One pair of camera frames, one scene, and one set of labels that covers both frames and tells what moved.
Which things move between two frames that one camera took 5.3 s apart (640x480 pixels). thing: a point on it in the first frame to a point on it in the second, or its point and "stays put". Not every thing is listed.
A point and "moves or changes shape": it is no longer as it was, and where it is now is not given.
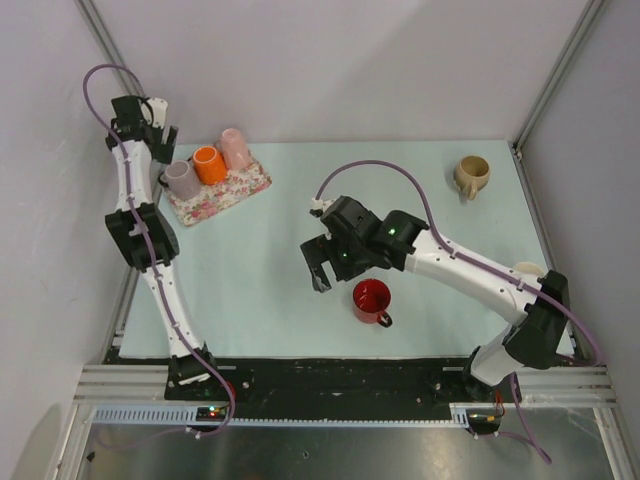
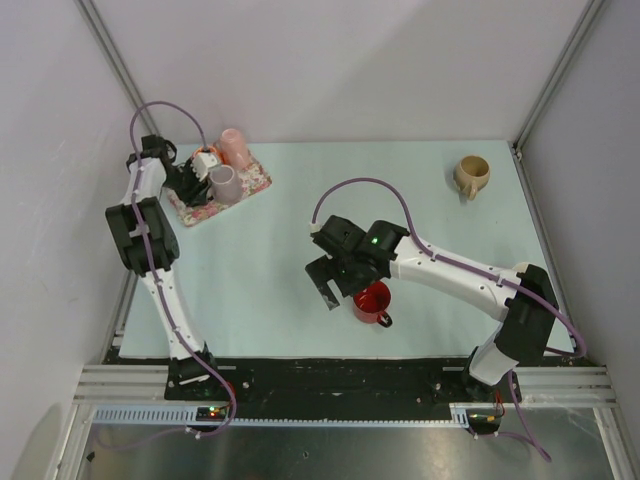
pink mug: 235,154 stays put
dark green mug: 528,268 stays put
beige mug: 472,174 stays put
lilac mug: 181,182 moves or changes shape
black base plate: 339,388 stays put
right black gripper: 321,249 to 324,269
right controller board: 483,420 stays put
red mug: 372,300 stays put
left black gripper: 163,153 to 198,193
